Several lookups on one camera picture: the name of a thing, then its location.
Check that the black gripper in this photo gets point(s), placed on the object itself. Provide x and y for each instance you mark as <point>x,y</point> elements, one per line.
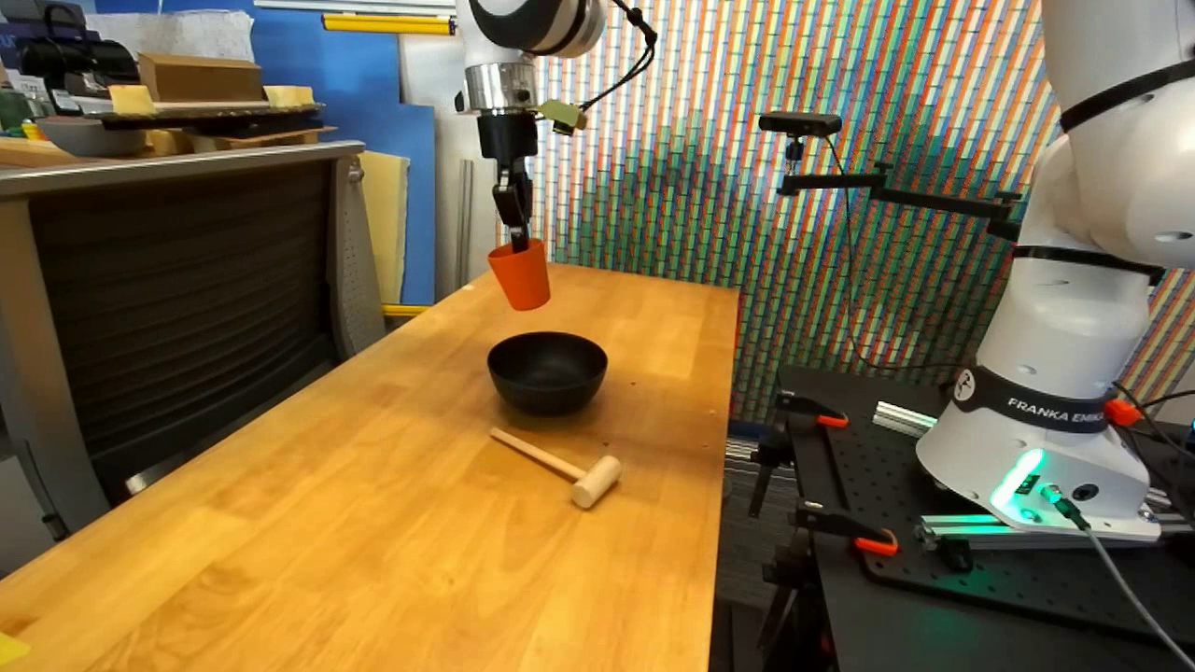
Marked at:
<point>510,138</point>

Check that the orange plastic cup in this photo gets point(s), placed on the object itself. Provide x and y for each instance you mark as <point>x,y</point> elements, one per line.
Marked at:
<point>521,274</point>

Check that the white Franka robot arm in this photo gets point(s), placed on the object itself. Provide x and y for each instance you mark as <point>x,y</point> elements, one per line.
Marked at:
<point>1097,247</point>

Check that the black bowl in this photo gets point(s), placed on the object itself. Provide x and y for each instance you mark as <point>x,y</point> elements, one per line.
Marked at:
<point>548,373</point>

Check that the yellowish foam panel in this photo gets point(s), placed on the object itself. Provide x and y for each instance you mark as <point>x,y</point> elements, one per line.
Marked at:
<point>385,225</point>

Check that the blue foam board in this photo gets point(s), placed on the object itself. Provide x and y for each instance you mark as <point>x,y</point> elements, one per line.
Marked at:
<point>373,138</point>

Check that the yellow bar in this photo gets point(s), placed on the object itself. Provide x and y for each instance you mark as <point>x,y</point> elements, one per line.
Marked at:
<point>388,23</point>

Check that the small wooden mallet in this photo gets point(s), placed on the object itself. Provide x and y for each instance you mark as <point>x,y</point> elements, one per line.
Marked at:
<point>571,469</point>

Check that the brown cardboard box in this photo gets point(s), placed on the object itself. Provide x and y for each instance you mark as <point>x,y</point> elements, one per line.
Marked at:
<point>200,82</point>

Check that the grey cabinet with dark front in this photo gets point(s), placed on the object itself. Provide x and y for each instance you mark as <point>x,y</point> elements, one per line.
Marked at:
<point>174,311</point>

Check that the black orange bar clamp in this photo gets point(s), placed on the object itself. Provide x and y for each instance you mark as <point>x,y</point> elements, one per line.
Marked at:
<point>849,528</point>
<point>824,415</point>

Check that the black tripod stand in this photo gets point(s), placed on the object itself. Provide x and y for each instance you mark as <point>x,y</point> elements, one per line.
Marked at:
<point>780,563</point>

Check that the black bag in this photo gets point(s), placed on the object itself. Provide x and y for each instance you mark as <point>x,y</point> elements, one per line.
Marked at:
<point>67,58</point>

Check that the black camera tripod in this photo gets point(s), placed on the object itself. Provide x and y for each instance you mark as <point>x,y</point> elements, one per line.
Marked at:
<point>860,175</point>

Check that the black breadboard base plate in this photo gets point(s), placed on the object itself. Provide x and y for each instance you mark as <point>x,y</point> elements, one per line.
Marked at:
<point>995,546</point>

